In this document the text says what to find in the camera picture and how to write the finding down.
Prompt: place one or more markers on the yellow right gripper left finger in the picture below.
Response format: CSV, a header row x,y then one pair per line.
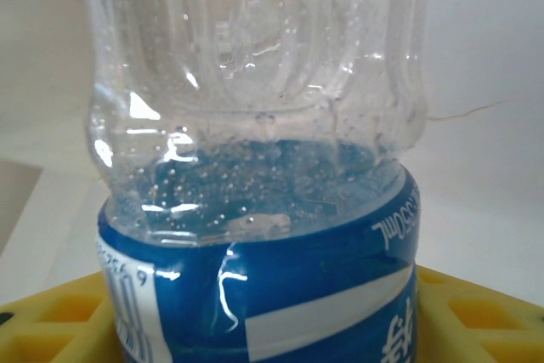
x,y
47,324

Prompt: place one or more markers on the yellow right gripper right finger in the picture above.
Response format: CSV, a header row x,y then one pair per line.
x,y
484,320

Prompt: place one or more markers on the clear bottle blue label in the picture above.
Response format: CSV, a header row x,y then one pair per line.
x,y
255,125

